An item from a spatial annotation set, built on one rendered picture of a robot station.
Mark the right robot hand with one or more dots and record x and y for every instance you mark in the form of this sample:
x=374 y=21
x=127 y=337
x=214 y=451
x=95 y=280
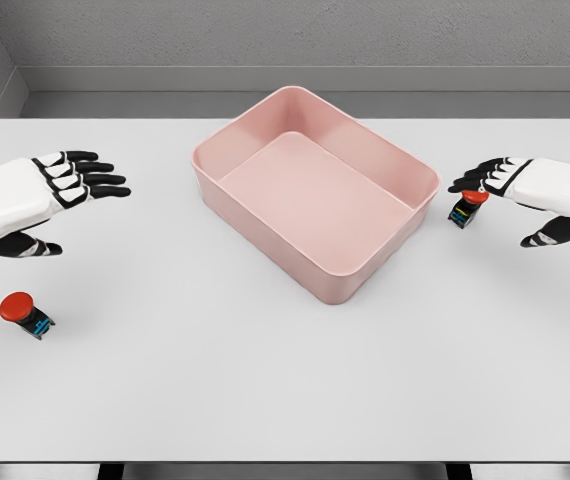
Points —
x=550 y=185

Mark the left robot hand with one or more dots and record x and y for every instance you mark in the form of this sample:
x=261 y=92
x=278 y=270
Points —
x=10 y=195

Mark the pink rectangular basket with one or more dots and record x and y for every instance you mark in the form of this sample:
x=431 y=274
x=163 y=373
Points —
x=315 y=195

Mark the red-button industrial switch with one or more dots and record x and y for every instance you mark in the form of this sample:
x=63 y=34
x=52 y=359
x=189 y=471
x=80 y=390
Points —
x=24 y=311
x=466 y=210

